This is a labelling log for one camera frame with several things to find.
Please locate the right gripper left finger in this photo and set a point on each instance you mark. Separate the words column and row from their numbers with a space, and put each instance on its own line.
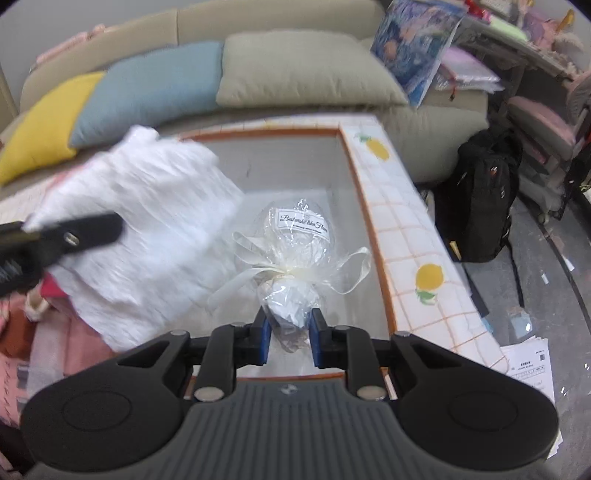
column 228, row 348

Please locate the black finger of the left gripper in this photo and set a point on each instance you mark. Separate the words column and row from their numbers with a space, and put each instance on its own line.
column 49, row 244

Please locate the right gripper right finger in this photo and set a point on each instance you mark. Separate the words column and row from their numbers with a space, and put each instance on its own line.
column 352, row 350

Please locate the cellophane white gift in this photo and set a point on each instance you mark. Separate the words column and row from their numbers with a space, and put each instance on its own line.
column 290, row 259

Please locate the yellow cushion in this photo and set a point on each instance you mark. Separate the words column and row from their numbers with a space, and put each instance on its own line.
column 42, row 138

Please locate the blue cushion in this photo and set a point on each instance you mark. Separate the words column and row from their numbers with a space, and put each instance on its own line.
column 150, row 90

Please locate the white paper sheets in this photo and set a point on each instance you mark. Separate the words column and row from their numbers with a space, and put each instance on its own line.
column 530, row 363

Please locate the black backpack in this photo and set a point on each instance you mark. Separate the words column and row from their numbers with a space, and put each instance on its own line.
column 473, row 204

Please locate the beige sofa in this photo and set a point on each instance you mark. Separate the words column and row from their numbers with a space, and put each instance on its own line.
column 426, row 138

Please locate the grey-green cushion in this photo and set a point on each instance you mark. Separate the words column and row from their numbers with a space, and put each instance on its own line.
column 297, row 68

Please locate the pink desk chair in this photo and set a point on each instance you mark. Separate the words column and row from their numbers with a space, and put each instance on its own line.
column 556, row 162

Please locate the blue anime print pillow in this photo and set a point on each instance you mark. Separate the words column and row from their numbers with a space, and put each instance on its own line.
column 412, row 39

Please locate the cluttered desk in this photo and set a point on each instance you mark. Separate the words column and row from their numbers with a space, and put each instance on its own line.
column 551, row 37

